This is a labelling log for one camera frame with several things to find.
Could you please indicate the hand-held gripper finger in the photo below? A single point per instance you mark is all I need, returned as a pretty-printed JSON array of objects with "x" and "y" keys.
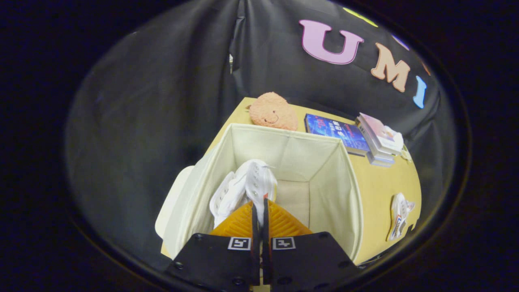
[
  {"x": 265, "y": 231},
  {"x": 255, "y": 231}
]

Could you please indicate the white shoe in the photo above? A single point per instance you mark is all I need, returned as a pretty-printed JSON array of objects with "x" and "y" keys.
[
  {"x": 399, "y": 215},
  {"x": 255, "y": 182}
]

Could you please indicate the beige fabric storage box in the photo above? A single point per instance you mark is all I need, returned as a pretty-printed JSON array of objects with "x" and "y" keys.
[{"x": 316, "y": 162}]

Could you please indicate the orange plush toy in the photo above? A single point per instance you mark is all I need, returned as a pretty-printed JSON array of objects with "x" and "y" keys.
[{"x": 271, "y": 111}]

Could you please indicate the blue cover book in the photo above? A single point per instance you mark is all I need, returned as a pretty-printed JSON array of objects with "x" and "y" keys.
[{"x": 336, "y": 132}]

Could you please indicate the pale blue thin book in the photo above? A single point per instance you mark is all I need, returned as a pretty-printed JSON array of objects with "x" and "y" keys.
[{"x": 379, "y": 163}]

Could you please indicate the white thin book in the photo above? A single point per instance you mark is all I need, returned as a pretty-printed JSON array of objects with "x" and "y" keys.
[{"x": 375, "y": 156}]

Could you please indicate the pink cover book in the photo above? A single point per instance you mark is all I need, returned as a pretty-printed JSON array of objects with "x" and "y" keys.
[{"x": 377, "y": 129}]

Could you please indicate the small white palette tray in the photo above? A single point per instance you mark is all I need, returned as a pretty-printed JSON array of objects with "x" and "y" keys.
[{"x": 405, "y": 156}]

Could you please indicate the black backdrop cloth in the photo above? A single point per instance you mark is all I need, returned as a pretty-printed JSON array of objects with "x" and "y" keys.
[{"x": 142, "y": 101}]

